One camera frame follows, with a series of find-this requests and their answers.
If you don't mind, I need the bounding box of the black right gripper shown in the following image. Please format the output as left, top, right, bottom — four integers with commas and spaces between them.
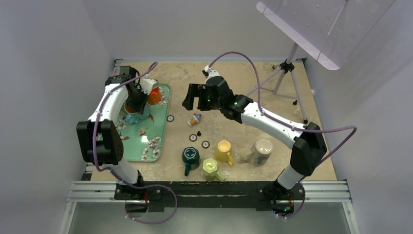
182, 83, 223, 111

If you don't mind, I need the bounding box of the orange mug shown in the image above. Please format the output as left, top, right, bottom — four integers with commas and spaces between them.
147, 87, 162, 105

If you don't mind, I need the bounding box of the blue mug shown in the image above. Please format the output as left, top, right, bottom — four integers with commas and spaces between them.
124, 104, 151, 125

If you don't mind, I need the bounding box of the green floral tray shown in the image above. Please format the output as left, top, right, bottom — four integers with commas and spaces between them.
115, 83, 171, 162

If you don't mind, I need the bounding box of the yellow mug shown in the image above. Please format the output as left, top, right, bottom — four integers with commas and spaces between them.
214, 140, 235, 166

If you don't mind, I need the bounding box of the light green hexagonal mug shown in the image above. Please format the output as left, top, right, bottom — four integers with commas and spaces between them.
202, 158, 225, 182

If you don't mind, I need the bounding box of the cream coral mug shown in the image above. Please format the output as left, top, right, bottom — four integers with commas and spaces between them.
240, 139, 274, 167

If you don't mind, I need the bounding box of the grey music stand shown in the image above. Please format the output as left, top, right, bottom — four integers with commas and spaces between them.
256, 0, 405, 127

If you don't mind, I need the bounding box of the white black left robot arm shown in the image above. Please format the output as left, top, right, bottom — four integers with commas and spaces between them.
76, 66, 149, 199

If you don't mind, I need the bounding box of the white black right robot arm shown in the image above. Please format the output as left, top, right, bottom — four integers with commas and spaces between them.
182, 76, 327, 198

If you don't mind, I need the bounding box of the dark green mug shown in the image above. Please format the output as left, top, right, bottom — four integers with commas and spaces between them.
182, 147, 200, 176

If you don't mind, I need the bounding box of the ice cream cone toy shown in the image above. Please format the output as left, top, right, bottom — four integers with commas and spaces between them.
188, 113, 202, 126

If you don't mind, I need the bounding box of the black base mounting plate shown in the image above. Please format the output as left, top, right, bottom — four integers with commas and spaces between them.
114, 181, 304, 215

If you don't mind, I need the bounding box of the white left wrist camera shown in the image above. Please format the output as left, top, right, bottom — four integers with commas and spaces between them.
139, 78, 159, 96

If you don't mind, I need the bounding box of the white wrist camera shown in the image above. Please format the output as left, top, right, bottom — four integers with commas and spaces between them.
202, 65, 221, 85
139, 78, 159, 96

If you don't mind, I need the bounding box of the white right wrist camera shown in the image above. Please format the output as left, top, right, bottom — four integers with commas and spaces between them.
202, 65, 221, 85

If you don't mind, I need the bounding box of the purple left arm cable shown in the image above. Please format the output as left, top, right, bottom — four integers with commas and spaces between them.
92, 61, 178, 225

